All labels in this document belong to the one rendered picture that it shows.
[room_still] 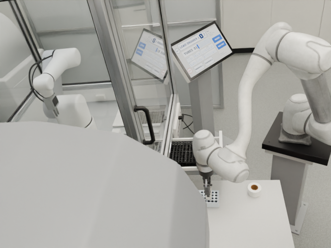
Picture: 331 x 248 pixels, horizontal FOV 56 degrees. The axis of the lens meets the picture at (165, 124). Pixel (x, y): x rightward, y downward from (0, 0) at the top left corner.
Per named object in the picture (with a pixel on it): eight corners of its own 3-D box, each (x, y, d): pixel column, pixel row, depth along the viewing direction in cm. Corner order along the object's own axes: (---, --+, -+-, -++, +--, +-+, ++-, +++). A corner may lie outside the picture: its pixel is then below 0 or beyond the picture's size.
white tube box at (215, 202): (218, 194, 169) (218, 190, 167) (218, 207, 163) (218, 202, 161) (196, 194, 172) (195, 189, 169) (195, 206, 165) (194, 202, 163)
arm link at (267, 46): (246, 49, 137) (270, 57, 128) (268, 13, 136) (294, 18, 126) (258, 63, 146) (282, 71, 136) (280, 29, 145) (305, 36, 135)
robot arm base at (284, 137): (311, 123, 197) (312, 116, 194) (311, 145, 181) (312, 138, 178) (281, 120, 204) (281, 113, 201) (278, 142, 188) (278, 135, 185)
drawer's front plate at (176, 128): (181, 114, 221) (179, 102, 214) (178, 142, 199) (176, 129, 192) (179, 114, 221) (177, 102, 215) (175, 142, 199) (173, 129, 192)
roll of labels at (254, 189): (257, 185, 170) (257, 180, 168) (263, 195, 165) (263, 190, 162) (245, 189, 170) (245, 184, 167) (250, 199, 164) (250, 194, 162)
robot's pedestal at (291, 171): (308, 204, 242) (325, 130, 196) (299, 235, 224) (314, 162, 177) (270, 191, 257) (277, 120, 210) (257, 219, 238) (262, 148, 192)
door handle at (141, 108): (156, 142, 120) (148, 102, 108) (155, 147, 118) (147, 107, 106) (144, 142, 121) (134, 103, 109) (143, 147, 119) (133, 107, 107)
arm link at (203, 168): (215, 151, 148) (215, 160, 152) (196, 151, 150) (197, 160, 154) (214, 165, 141) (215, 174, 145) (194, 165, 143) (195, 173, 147)
